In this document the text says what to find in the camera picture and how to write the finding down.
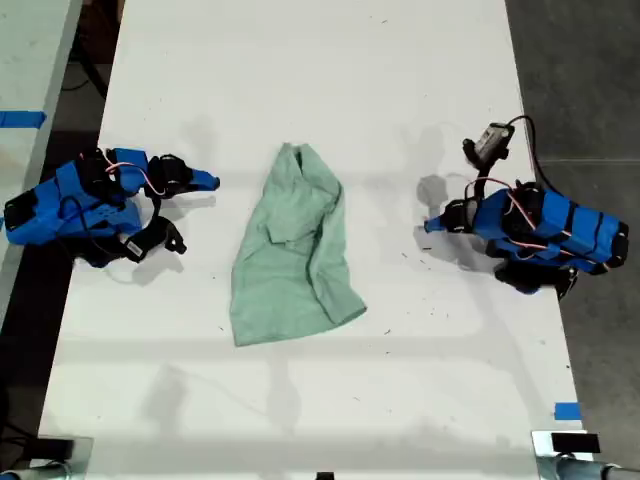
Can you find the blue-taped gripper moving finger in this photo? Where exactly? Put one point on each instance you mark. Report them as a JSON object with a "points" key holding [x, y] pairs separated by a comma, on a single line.
{"points": [[441, 228], [202, 185]]}

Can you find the black camera box with label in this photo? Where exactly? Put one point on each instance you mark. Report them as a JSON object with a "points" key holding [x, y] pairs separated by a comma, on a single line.
{"points": [[146, 242]]}

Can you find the long blue tape strip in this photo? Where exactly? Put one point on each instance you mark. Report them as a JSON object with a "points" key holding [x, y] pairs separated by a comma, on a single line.
{"points": [[20, 119]]}

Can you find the short black camera stalk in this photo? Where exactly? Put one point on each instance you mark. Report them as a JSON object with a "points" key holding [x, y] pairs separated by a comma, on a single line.
{"points": [[483, 185], [156, 209]]}

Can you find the grey and black camera box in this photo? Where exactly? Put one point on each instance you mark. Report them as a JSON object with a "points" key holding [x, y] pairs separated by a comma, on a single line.
{"points": [[491, 141]]}

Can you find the metal table bracket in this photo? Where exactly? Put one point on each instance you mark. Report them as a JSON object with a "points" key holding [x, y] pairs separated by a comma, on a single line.
{"points": [[542, 457], [82, 452]]}

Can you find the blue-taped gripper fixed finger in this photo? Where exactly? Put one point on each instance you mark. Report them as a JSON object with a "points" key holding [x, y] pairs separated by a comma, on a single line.
{"points": [[444, 216], [200, 176]]}

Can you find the small blue tape piece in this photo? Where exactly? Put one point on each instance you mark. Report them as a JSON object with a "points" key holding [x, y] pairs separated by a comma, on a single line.
{"points": [[567, 411]]}

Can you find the small black box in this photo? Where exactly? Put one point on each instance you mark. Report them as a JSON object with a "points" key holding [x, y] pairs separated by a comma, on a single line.
{"points": [[575, 443]]}

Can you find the white side table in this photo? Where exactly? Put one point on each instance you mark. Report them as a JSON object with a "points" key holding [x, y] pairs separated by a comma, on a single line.
{"points": [[30, 60]]}

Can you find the pale green T-shirt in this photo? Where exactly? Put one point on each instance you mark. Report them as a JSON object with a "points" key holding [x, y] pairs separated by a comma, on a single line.
{"points": [[290, 270]]}

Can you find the blue and black robot arm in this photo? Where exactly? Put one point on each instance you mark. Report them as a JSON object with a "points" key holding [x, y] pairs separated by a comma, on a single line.
{"points": [[560, 227], [102, 212]]}

